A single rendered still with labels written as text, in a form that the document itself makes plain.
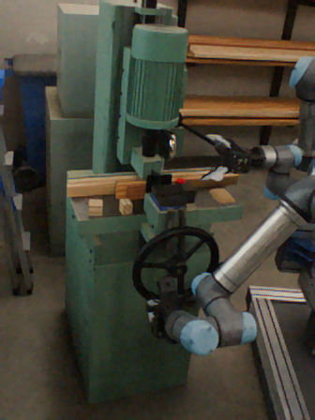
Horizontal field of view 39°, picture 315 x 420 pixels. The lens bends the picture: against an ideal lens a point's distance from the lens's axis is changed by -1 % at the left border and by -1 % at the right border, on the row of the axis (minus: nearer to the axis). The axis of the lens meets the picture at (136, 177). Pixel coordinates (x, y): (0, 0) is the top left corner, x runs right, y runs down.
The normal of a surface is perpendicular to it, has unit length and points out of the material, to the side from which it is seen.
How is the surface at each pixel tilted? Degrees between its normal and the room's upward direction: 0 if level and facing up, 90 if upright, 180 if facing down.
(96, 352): 90
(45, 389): 0
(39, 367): 0
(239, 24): 90
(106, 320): 90
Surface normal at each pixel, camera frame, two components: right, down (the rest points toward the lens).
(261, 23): 0.22, 0.44
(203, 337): 0.30, -0.07
